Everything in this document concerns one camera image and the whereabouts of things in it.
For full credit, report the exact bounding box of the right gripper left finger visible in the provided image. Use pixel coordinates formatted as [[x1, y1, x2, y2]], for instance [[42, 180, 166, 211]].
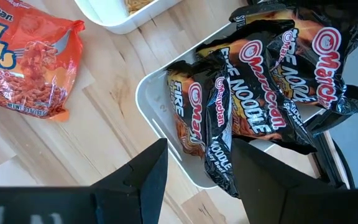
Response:
[[0, 139, 168, 224]]

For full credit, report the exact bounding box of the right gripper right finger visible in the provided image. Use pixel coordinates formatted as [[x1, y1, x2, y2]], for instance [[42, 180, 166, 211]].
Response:
[[231, 139, 358, 224]]

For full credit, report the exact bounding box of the black Maruchan fire noodle pack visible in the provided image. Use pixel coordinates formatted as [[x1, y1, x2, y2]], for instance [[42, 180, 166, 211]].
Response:
[[166, 51, 241, 199], [228, 2, 358, 116], [196, 19, 318, 156]]

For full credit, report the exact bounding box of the red Maruchan noodle pack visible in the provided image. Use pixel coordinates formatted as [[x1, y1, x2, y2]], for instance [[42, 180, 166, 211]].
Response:
[[0, 0, 86, 122]]

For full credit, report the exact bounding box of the white plastic bin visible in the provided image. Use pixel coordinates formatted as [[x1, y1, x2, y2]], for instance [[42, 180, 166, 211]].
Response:
[[134, 21, 326, 190], [73, 0, 183, 35]]

